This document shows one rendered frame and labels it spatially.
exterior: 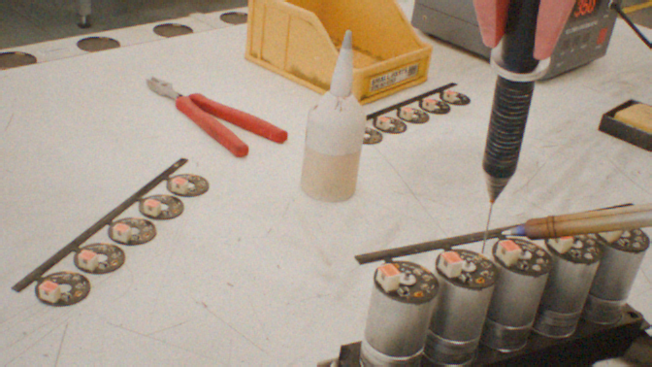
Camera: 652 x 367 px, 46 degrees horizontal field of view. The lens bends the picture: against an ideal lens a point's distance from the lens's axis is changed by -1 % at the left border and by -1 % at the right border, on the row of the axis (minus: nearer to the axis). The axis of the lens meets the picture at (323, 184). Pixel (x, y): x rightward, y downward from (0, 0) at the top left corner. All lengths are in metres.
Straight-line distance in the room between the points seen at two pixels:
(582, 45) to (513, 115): 0.49
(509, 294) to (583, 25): 0.42
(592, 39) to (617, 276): 0.40
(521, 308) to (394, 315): 0.06
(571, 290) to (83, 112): 0.34
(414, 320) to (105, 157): 0.26
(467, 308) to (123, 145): 0.27
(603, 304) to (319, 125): 0.18
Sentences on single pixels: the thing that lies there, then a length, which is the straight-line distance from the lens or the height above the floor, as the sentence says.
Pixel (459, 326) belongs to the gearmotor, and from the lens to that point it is 0.31.
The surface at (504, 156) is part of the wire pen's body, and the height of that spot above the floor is 0.88.
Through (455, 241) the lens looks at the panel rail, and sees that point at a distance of 0.32.
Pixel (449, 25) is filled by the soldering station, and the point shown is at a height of 0.77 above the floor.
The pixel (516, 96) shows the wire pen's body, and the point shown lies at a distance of 0.22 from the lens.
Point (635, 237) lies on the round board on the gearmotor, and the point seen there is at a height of 0.81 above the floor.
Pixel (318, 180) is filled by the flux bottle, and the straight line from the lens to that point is 0.45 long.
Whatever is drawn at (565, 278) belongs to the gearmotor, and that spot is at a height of 0.80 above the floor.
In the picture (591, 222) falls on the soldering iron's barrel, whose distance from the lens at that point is 0.28.
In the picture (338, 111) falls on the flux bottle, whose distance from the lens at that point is 0.43.
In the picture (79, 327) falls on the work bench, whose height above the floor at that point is 0.75.
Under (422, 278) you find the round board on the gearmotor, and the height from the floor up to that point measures 0.81.
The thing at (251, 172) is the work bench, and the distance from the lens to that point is 0.47.
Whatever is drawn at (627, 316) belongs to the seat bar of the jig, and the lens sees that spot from 0.39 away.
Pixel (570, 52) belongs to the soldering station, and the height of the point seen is 0.78.
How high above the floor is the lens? 0.99
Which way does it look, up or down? 30 degrees down
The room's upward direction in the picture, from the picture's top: 8 degrees clockwise
